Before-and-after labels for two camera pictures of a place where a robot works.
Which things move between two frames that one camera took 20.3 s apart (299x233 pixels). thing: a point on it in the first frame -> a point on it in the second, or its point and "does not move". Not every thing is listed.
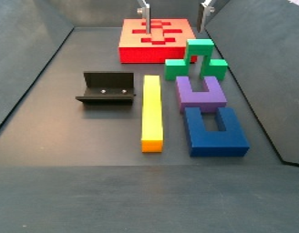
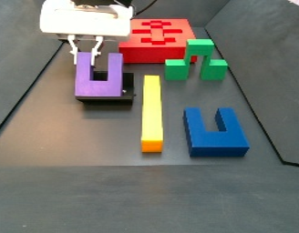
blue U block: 205,143 does not move
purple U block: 207,100 -> 101,88
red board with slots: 163,44 does not move
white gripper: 204,9 -> 61,17
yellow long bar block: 152,134 does not move
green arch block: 213,67 does not move
